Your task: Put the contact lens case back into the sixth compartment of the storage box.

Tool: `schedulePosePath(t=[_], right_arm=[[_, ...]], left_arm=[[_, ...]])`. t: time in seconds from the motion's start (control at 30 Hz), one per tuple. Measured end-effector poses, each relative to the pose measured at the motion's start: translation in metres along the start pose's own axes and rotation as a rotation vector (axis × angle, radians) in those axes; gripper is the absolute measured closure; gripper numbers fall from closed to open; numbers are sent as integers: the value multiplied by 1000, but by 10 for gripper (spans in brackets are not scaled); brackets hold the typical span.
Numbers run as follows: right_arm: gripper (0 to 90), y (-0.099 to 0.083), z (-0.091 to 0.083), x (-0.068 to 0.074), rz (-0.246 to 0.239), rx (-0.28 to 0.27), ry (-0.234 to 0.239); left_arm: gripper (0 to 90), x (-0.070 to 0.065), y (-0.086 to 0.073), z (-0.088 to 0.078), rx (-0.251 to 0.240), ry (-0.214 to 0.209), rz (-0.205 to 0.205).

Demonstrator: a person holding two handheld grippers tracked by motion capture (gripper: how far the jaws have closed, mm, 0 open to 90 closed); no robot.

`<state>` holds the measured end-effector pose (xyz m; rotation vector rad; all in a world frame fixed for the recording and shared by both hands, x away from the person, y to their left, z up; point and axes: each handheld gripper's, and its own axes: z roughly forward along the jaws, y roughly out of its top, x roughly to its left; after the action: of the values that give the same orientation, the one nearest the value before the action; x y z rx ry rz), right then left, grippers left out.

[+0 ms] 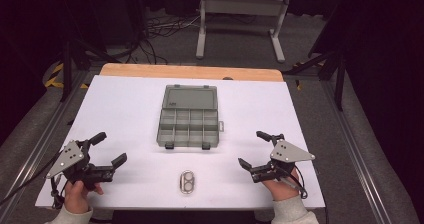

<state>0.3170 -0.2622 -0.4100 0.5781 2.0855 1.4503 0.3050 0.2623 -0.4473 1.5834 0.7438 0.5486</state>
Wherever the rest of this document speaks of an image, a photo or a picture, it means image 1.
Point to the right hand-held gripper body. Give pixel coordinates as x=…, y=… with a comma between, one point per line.
x=288, y=152

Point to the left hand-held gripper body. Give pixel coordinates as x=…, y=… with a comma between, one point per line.
x=71, y=157

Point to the person's right hand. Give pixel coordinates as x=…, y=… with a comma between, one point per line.
x=283, y=189

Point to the person's left hand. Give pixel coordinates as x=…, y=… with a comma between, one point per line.
x=76, y=197

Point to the white table sheet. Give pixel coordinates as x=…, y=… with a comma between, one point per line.
x=133, y=110

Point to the yellow black hazard tape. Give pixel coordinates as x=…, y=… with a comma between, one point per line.
x=299, y=84
x=53, y=77

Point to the grey plastic compartment box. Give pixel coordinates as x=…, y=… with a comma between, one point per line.
x=190, y=117

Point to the black metal stand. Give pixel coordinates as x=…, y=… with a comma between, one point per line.
x=66, y=67
x=339, y=84

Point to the black tower with red light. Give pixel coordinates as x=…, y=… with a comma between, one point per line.
x=136, y=10

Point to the aluminium floor rail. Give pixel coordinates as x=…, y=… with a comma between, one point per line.
x=43, y=144
x=356, y=150

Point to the white metal desk frame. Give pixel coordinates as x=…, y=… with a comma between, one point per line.
x=245, y=6

